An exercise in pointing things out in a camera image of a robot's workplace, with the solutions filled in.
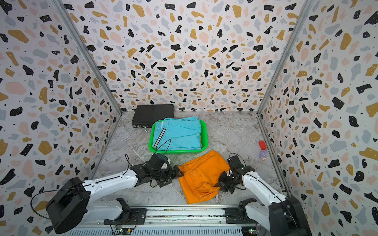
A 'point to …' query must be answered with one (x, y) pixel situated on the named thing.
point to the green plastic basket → (204, 141)
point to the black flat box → (145, 115)
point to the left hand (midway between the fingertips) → (180, 177)
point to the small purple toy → (263, 155)
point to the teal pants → (183, 133)
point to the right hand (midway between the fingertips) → (215, 186)
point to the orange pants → (201, 176)
